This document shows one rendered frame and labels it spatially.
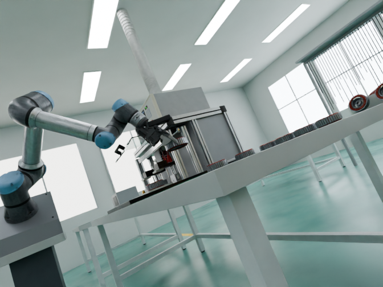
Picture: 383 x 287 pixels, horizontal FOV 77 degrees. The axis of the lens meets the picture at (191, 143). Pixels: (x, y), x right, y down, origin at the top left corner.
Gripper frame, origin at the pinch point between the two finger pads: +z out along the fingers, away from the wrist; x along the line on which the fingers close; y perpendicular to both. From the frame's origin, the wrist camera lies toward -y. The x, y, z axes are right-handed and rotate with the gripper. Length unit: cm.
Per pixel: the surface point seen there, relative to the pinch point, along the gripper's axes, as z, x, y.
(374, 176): 106, -19, -64
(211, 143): 13.6, -22.8, -18.0
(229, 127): 17.3, -28.1, -35.5
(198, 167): 15.7, -18.1, -1.2
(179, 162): 5.6, -14.6, 3.7
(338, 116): 49, 21, -51
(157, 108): -24.5, -25.2, -15.7
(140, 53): -125, -182, -107
